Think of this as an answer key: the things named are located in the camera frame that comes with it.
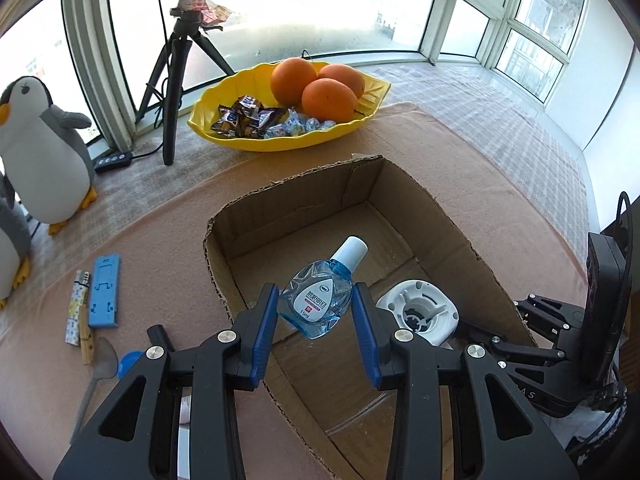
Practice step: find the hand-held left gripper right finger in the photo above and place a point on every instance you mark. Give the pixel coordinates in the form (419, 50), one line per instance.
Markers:
(365, 340)

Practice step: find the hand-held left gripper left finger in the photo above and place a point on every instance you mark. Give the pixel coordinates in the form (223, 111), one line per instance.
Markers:
(265, 340)

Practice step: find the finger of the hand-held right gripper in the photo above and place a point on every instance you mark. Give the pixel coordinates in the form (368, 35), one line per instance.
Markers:
(525, 352)
(550, 317)

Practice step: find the clear blue eye drop bottle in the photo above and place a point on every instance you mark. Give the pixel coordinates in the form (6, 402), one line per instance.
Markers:
(320, 300)

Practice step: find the white plug-in device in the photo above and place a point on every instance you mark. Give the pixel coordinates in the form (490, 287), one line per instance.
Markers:
(425, 295)

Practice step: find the brown cardboard box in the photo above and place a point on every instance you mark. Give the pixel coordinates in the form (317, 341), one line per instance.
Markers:
(310, 210)

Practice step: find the blue round lid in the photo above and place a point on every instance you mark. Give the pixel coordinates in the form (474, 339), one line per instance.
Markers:
(129, 366)

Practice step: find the metal spoon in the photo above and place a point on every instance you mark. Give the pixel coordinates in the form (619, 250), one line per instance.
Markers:
(104, 360)

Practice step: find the blue phone stand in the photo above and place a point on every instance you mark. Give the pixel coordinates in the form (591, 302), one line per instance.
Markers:
(104, 295)

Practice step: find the wooden clothespin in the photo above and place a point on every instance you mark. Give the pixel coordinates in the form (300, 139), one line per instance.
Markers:
(87, 342)

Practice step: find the beige felt mat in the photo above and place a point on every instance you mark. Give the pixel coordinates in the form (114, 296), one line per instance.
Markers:
(450, 170)

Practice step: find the patterned lighter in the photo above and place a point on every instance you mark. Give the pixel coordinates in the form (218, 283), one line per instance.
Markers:
(77, 305)

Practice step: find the yellow leaf-shaped bowl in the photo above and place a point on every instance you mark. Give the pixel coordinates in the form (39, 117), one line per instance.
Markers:
(280, 142)

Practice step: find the white checked tablecloth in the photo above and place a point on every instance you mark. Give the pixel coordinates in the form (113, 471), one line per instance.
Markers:
(525, 120)

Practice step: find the pile of blue wrapped candies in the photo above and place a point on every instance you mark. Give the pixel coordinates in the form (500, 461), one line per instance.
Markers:
(297, 124)

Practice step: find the pile of brown wrapped chocolates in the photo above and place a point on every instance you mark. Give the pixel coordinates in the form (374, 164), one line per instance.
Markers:
(245, 120)

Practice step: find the orange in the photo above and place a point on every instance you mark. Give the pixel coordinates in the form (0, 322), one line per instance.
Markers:
(345, 77)
(292, 80)
(327, 100)

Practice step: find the black tripod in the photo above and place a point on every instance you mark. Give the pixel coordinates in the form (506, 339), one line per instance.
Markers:
(172, 90)

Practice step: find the grey white penguin plush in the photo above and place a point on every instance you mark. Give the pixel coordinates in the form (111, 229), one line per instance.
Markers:
(10, 250)
(42, 160)

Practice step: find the colourful snack wrapper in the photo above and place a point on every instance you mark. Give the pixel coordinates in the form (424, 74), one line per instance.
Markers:
(207, 10)

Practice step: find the white window frame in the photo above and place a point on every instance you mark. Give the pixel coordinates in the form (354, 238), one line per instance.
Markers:
(82, 35)

